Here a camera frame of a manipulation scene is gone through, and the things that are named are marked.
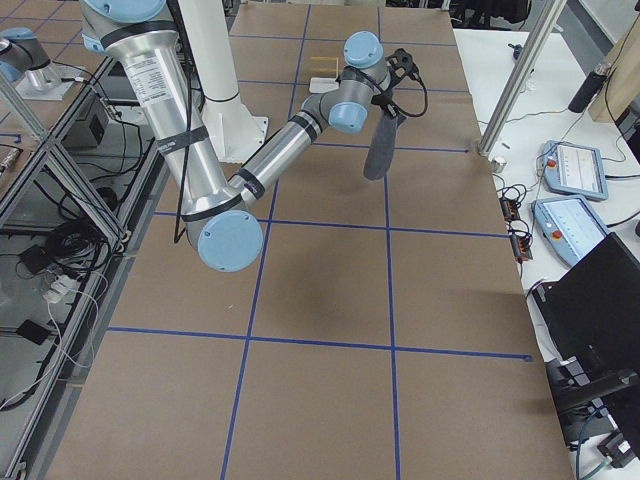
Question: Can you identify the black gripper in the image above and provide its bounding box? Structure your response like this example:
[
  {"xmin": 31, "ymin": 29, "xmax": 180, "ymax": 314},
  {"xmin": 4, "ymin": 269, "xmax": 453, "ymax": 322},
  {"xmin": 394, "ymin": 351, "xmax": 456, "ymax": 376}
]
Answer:
[{"xmin": 372, "ymin": 85, "xmax": 403, "ymax": 119}]

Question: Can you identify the blue grey towel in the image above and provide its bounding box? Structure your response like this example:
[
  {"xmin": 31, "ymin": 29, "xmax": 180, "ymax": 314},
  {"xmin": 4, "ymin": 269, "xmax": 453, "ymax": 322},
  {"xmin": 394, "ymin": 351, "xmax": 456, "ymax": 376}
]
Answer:
[{"xmin": 363, "ymin": 114, "xmax": 403, "ymax": 181}]

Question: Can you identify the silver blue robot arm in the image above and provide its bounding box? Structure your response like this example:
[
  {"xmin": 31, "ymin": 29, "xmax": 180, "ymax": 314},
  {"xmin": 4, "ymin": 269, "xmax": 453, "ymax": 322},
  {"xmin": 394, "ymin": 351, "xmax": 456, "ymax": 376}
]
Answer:
[
  {"xmin": 1, "ymin": 27, "xmax": 73, "ymax": 101},
  {"xmin": 81, "ymin": 1, "xmax": 411, "ymax": 272}
]

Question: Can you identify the wooden towel rack white base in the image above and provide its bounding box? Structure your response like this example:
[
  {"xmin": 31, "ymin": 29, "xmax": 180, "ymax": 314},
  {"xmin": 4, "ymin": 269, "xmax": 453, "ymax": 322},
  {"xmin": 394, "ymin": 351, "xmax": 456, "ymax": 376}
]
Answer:
[{"xmin": 309, "ymin": 56, "xmax": 340, "ymax": 94}]

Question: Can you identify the small metal cylinder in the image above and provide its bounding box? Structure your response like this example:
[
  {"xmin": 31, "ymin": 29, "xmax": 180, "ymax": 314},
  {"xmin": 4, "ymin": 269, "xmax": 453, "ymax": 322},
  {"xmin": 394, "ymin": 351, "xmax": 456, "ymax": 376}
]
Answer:
[{"xmin": 491, "ymin": 156, "xmax": 507, "ymax": 174}]

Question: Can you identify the far blue teach pendant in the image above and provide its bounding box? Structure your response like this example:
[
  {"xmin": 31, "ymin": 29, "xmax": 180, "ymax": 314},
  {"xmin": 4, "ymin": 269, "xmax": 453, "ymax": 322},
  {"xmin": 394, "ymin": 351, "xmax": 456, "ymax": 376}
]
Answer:
[{"xmin": 540, "ymin": 140, "xmax": 609, "ymax": 201}]

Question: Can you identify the blue teach pendant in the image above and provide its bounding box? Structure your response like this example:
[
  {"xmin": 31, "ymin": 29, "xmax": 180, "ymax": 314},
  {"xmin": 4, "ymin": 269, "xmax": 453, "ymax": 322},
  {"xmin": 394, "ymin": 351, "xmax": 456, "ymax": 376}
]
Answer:
[
  {"xmin": 540, "ymin": 140, "xmax": 609, "ymax": 201},
  {"xmin": 532, "ymin": 194, "xmax": 610, "ymax": 266}
]

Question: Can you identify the dark water bottle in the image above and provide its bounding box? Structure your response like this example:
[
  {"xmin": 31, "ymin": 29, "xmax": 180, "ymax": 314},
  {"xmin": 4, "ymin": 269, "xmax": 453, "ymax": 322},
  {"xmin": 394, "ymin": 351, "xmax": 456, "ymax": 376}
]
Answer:
[{"xmin": 568, "ymin": 61, "xmax": 611, "ymax": 113}]

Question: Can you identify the near blue teach pendant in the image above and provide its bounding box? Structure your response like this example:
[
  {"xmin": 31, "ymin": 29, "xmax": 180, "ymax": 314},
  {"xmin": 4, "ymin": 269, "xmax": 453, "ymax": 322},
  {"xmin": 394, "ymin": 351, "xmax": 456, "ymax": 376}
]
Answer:
[{"xmin": 532, "ymin": 194, "xmax": 610, "ymax": 266}]

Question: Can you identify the black laptop on stand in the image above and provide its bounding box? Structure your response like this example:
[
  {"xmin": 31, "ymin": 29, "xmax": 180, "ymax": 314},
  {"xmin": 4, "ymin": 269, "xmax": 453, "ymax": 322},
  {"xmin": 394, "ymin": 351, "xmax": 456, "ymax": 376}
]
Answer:
[{"xmin": 533, "ymin": 233, "xmax": 639, "ymax": 452}]

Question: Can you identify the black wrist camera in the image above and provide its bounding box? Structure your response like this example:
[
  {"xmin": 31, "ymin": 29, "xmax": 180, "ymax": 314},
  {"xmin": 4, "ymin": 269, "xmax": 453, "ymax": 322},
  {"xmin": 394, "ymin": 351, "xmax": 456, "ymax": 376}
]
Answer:
[{"xmin": 386, "ymin": 48, "xmax": 420, "ymax": 82}]

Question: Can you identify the white camera pillar with base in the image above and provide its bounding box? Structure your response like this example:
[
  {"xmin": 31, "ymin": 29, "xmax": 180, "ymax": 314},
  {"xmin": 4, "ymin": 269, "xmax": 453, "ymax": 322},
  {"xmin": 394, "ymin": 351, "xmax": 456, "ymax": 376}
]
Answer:
[{"xmin": 178, "ymin": 0, "xmax": 269, "ymax": 163}]

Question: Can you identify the aluminium frame post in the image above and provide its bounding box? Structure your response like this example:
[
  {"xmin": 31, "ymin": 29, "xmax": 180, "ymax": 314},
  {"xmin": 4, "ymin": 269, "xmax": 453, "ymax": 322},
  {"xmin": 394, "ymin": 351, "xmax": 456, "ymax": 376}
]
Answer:
[{"xmin": 477, "ymin": 0, "xmax": 567, "ymax": 157}]

